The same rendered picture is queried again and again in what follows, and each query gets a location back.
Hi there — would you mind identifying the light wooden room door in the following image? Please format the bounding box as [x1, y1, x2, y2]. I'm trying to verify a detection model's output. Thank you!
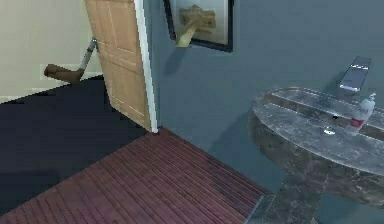
[83, 0, 159, 134]

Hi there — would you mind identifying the silver flat sink tap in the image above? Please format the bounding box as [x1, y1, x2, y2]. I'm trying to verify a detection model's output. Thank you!
[339, 55, 373, 93]

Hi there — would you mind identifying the white red soap bottle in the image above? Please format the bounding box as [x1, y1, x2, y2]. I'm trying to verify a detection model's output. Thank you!
[346, 92, 378, 137]

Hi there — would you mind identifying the black framed wall picture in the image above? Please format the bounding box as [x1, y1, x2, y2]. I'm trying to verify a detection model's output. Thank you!
[162, 0, 235, 53]

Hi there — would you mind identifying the grey marble pedestal sink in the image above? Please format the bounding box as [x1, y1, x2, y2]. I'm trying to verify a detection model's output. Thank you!
[245, 87, 384, 224]

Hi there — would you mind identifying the silver brown door handle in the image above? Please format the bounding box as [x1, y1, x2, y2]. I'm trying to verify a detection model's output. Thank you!
[43, 37, 99, 84]

